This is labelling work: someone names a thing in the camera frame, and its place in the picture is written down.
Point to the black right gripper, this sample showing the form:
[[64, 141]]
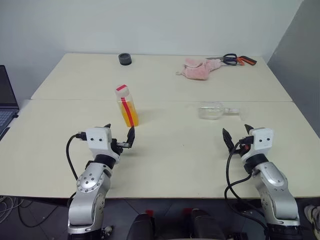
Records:
[[243, 147]]

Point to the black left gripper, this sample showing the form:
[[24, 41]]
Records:
[[116, 145]]

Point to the orange juice bottle red label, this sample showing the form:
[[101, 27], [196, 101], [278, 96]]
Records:
[[124, 116]]

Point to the clear plastic bottle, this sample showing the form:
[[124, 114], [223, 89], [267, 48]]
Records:
[[210, 111]]

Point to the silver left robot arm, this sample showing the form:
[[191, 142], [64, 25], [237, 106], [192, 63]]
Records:
[[90, 185]]

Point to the black round lid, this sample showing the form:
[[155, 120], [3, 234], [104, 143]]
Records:
[[125, 59]]

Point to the orange and black hand tool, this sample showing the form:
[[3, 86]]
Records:
[[246, 60]]

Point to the pink cloth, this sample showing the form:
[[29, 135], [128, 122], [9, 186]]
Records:
[[197, 71]]

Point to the white sneaker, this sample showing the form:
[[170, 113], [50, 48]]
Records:
[[312, 217]]

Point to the dark laptop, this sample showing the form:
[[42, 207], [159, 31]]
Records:
[[6, 100]]

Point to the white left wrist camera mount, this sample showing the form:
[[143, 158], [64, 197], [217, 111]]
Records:
[[97, 140]]

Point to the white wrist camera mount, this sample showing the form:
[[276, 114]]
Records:
[[262, 140], [97, 140]]

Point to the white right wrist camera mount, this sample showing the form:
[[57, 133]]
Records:
[[262, 140]]

